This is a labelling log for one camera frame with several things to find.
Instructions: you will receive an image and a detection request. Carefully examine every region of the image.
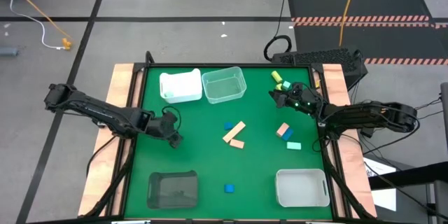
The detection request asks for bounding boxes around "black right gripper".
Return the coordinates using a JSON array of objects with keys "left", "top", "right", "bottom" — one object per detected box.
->
[{"left": 268, "top": 83, "right": 325, "bottom": 118}]

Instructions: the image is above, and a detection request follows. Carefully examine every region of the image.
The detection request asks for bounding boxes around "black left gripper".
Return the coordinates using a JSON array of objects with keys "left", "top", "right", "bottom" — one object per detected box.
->
[{"left": 145, "top": 110, "right": 184, "bottom": 149}]

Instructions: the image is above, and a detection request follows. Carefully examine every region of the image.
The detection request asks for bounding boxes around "thick wooden block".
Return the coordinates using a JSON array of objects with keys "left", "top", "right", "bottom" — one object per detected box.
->
[{"left": 275, "top": 122, "right": 291, "bottom": 138}]

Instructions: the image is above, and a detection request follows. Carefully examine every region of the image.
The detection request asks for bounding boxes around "blue rectangular block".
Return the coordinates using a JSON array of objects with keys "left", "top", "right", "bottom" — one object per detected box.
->
[{"left": 281, "top": 127, "right": 295, "bottom": 142}]

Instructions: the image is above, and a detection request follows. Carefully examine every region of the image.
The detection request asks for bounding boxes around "long wooden block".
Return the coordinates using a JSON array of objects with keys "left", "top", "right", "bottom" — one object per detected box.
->
[{"left": 222, "top": 120, "right": 246, "bottom": 144}]

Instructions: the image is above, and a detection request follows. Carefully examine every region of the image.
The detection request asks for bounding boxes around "dark smoky plastic bin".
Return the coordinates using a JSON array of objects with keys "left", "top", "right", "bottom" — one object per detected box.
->
[{"left": 146, "top": 169, "right": 200, "bottom": 210}]

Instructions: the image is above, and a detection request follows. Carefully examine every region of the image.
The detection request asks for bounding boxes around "white plastic bin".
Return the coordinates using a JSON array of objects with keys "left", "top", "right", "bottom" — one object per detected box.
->
[{"left": 159, "top": 68, "right": 204, "bottom": 105}]

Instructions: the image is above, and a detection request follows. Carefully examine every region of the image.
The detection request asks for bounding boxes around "clear plastic bin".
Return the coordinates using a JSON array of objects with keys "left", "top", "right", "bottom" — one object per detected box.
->
[{"left": 201, "top": 66, "right": 248, "bottom": 105}]

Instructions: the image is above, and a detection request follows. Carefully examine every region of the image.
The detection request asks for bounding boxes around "wooden table side board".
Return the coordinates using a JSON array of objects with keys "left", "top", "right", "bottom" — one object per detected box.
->
[
  {"left": 77, "top": 63, "right": 144, "bottom": 217},
  {"left": 321, "top": 63, "right": 378, "bottom": 218}
]

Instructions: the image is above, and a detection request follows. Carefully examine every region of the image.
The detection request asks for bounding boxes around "light grey plastic bin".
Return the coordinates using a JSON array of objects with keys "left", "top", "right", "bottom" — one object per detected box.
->
[{"left": 274, "top": 168, "right": 331, "bottom": 208}]

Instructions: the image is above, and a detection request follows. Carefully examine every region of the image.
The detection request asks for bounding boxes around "black striped-edge floor mat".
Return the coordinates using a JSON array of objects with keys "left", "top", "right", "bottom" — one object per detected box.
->
[
  {"left": 293, "top": 23, "right": 448, "bottom": 66},
  {"left": 286, "top": 0, "right": 431, "bottom": 24}
]

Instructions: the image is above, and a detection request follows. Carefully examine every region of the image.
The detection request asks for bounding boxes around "grey floor object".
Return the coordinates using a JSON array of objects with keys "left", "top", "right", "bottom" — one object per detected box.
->
[{"left": 0, "top": 45, "right": 19, "bottom": 57}]

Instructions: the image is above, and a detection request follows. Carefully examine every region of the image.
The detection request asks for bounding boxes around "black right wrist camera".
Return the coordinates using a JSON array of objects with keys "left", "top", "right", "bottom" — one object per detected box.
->
[{"left": 290, "top": 85, "right": 306, "bottom": 101}]

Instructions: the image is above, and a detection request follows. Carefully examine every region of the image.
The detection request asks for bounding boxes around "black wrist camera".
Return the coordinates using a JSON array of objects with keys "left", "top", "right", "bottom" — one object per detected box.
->
[
  {"left": 161, "top": 111, "right": 179, "bottom": 127},
  {"left": 290, "top": 85, "right": 306, "bottom": 101}
]

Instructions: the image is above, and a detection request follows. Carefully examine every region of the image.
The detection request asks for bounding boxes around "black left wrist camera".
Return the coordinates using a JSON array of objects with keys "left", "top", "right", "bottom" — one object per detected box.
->
[{"left": 161, "top": 111, "right": 179, "bottom": 127}]

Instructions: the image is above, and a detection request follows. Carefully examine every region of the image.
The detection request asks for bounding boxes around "black table frame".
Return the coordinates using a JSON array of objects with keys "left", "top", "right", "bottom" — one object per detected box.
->
[{"left": 83, "top": 50, "right": 377, "bottom": 224}]

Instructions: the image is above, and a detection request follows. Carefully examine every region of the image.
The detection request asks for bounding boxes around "black hanging cable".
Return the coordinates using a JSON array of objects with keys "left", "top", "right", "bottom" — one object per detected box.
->
[{"left": 262, "top": 0, "right": 293, "bottom": 62}]

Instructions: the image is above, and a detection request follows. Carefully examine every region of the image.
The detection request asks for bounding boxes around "yellow hanging cable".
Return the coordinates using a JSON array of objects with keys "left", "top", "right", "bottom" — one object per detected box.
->
[{"left": 337, "top": 0, "right": 361, "bottom": 48}]

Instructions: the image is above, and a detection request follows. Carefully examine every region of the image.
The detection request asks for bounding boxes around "yellow cable with plug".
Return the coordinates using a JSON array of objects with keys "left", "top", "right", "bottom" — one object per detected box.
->
[{"left": 0, "top": 0, "right": 74, "bottom": 51}]

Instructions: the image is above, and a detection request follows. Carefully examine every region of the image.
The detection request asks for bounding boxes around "white cable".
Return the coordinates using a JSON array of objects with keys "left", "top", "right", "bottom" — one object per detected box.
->
[{"left": 7, "top": 0, "right": 66, "bottom": 50}]

